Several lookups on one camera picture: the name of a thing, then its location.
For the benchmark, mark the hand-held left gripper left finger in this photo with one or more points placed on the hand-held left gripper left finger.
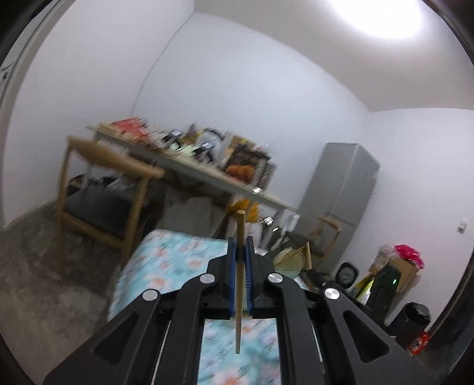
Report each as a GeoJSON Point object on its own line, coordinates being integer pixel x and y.
{"type": "Point", "coordinates": [232, 288]}

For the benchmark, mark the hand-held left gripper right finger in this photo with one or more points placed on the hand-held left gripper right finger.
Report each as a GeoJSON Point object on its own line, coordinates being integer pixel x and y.
{"type": "Point", "coordinates": [249, 288]}

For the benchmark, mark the single wooden chopstick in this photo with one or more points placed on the single wooden chopstick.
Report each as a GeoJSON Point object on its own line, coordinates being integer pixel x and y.
{"type": "Point", "coordinates": [240, 259]}

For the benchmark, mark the green plastic utensil holder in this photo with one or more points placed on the green plastic utensil holder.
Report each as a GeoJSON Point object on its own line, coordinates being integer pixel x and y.
{"type": "Point", "coordinates": [292, 274]}

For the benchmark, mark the brown cardboard box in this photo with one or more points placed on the brown cardboard box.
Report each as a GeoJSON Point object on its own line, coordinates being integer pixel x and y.
{"type": "Point", "coordinates": [405, 270]}

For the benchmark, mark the black trash bin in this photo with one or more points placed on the black trash bin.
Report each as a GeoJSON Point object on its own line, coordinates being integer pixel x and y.
{"type": "Point", "coordinates": [411, 318]}

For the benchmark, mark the clear plastic bag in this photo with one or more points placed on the clear plastic bag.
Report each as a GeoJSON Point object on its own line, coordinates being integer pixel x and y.
{"type": "Point", "coordinates": [385, 255]}

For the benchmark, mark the black round appliance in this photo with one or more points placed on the black round appliance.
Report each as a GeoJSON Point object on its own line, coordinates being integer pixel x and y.
{"type": "Point", "coordinates": [348, 274]}

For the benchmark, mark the pink plastic bag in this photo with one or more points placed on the pink plastic bag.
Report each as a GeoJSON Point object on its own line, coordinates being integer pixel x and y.
{"type": "Point", "coordinates": [407, 253]}

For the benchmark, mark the red floor packet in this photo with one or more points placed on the red floor packet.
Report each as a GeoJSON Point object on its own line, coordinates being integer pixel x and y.
{"type": "Point", "coordinates": [420, 342]}

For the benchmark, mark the blue floral blanket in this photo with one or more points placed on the blue floral blanket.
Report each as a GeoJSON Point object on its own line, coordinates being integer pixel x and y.
{"type": "Point", "coordinates": [170, 259]}

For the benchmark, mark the orange plastic bag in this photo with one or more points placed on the orange plastic bag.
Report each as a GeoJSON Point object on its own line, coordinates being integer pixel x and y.
{"type": "Point", "coordinates": [248, 211]}

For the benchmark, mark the grey sack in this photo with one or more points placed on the grey sack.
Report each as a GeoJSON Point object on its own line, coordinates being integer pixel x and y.
{"type": "Point", "coordinates": [192, 214]}

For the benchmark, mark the wooden chair black seat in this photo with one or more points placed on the wooden chair black seat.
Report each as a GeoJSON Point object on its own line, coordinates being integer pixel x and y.
{"type": "Point", "coordinates": [329, 221]}
{"type": "Point", "coordinates": [107, 157]}

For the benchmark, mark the long white table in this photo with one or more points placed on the long white table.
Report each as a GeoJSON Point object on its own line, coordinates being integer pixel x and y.
{"type": "Point", "coordinates": [207, 177]}

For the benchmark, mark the grey refrigerator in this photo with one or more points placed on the grey refrigerator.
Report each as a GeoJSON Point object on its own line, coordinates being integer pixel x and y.
{"type": "Point", "coordinates": [340, 185]}

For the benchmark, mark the red snack packet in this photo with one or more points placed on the red snack packet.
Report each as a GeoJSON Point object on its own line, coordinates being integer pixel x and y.
{"type": "Point", "coordinates": [127, 126]}

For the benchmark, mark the ceiling light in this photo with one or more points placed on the ceiling light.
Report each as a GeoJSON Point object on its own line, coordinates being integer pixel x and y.
{"type": "Point", "coordinates": [374, 14]}

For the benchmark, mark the white wall socket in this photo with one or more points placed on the white wall socket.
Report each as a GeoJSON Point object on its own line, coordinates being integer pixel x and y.
{"type": "Point", "coordinates": [461, 226]}

